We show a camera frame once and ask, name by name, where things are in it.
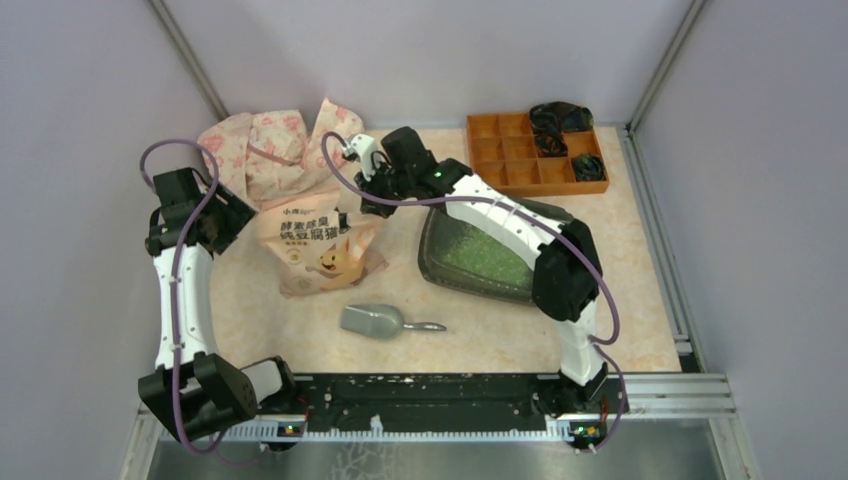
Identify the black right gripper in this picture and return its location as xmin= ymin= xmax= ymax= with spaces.
xmin=353 ymin=158 xmax=413 ymax=221

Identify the pink cat litter bag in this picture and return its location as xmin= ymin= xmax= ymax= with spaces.
xmin=257 ymin=187 xmax=388 ymax=297

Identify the silver metal scoop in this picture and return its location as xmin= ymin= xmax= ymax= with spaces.
xmin=340 ymin=304 xmax=447 ymax=340

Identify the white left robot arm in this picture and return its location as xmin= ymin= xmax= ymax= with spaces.
xmin=138 ymin=167 xmax=300 ymax=443

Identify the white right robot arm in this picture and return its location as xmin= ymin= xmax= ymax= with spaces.
xmin=343 ymin=127 xmax=608 ymax=416

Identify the green cat litter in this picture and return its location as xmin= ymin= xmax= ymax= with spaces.
xmin=434 ymin=219 xmax=533 ymax=290

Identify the dark grey litter box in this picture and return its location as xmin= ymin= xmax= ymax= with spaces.
xmin=418 ymin=208 xmax=533 ymax=305

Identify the floral pink cloth bag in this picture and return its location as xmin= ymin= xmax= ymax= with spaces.
xmin=197 ymin=99 xmax=365 ymax=208

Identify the orange divided organizer tray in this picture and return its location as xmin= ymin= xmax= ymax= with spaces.
xmin=466 ymin=112 xmax=610 ymax=197

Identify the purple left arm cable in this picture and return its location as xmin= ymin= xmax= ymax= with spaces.
xmin=139 ymin=138 xmax=266 ymax=465

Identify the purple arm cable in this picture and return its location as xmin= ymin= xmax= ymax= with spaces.
xmin=320 ymin=130 xmax=627 ymax=452
xmin=139 ymin=138 xmax=266 ymax=465

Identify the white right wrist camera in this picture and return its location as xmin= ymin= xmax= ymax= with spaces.
xmin=343 ymin=134 xmax=381 ymax=181

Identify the dark tangled cords bundle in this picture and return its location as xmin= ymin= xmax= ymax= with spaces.
xmin=527 ymin=101 xmax=596 ymax=159

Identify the small dark coiled cord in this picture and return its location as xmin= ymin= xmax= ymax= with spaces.
xmin=571 ymin=152 xmax=607 ymax=183

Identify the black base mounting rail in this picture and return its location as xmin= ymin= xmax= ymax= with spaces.
xmin=235 ymin=372 xmax=631 ymax=435

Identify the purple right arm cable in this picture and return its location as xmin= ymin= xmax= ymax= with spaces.
xmin=320 ymin=130 xmax=627 ymax=452

